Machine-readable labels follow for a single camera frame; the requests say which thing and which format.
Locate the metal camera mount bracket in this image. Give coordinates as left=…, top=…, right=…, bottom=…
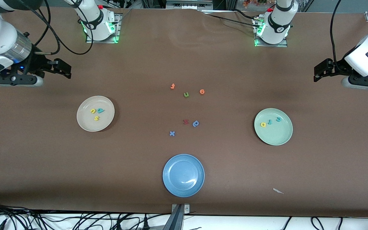
left=163, top=204, right=190, bottom=230

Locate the black cable on table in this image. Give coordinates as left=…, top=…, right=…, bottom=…
left=207, top=14, right=258, bottom=28
left=234, top=9, right=255, bottom=19

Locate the beige brown plate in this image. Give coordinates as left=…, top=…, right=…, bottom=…
left=76, top=96, right=115, bottom=132

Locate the blue plate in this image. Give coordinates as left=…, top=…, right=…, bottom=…
left=162, top=154, right=205, bottom=198

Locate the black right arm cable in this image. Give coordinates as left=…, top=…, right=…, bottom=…
left=24, top=0, right=94, bottom=55

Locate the light green plate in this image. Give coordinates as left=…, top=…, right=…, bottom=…
left=254, top=108, right=293, bottom=146

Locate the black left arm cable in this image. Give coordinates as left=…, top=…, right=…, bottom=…
left=330, top=0, right=347, bottom=72

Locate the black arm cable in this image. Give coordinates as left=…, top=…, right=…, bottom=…
left=330, top=0, right=347, bottom=72
left=24, top=0, right=94, bottom=55

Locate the grey equipment box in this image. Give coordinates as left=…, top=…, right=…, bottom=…
left=166, top=0, right=214, bottom=10

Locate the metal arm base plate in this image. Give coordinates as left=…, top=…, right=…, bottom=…
left=254, top=18, right=288, bottom=48
left=86, top=13, right=121, bottom=44

